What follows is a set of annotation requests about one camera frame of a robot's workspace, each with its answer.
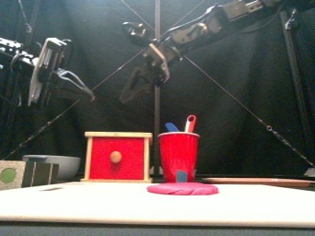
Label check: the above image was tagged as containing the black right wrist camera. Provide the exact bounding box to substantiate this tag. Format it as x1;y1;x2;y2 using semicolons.
121;21;149;47

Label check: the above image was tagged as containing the black frame side post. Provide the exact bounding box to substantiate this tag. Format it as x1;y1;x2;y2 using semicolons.
280;8;315;155

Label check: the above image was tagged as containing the plain diagonal brace cable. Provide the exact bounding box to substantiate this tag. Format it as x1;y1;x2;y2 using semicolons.
0;0;208;160

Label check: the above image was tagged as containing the flat pink dough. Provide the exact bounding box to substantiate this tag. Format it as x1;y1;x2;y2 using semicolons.
145;182;220;196

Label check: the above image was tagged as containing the white cutting board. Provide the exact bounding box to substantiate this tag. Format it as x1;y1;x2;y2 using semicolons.
0;181;315;229

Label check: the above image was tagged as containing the pinkish wooden tray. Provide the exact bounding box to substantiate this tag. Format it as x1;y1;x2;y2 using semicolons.
201;177;315;188

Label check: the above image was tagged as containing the red-fronted wooden drawer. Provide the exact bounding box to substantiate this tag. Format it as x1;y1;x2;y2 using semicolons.
88;136;145;181

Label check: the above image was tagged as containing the light wooden drawer box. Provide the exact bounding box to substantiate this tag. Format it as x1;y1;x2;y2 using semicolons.
80;131;153;183

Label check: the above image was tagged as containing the vertical metal frame pole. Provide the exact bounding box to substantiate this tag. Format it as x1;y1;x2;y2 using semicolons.
152;0;162;177

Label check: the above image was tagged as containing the blue plastic tool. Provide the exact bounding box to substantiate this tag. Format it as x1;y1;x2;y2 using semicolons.
164;122;181;133

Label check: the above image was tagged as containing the red plastic cup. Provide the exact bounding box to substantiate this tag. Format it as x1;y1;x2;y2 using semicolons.
157;131;200;184

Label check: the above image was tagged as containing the red and white tool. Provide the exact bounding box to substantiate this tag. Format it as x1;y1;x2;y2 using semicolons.
182;114;197;134

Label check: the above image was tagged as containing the dark green striped toy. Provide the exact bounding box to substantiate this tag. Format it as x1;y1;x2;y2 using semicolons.
22;161;60;188

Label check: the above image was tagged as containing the grey-blue bowl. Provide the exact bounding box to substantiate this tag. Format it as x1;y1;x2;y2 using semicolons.
22;154;82;181

